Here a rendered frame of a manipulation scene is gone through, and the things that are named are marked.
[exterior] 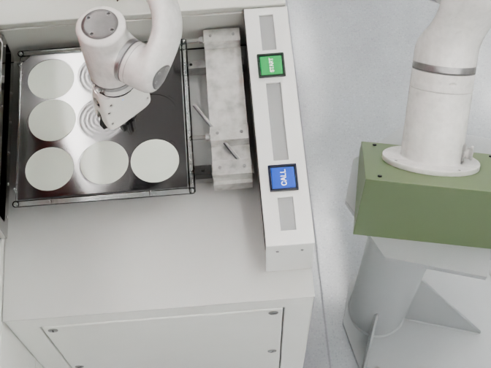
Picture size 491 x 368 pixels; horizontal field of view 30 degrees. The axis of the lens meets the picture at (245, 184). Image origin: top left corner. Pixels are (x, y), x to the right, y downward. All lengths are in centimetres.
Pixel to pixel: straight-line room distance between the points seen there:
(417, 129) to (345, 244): 106
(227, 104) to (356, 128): 105
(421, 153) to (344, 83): 129
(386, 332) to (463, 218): 92
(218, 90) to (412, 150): 46
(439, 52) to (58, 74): 81
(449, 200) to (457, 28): 31
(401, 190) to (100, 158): 62
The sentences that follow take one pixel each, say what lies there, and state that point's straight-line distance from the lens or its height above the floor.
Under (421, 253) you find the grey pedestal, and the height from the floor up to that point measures 82.
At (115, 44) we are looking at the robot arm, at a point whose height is 132.
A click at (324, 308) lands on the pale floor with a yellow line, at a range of 271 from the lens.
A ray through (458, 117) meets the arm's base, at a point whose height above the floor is 107.
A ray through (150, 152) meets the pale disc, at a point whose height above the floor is 90.
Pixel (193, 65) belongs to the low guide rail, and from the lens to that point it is 206.
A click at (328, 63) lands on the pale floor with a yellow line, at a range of 307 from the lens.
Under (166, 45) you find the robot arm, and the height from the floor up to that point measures 131.
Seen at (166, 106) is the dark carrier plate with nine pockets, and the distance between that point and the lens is 195.
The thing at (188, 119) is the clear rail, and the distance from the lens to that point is 193.
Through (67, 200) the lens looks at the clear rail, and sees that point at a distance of 188.
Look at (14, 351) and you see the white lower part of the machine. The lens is 200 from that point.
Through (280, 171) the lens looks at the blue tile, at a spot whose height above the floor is 96.
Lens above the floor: 257
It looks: 65 degrees down
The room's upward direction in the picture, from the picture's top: 2 degrees counter-clockwise
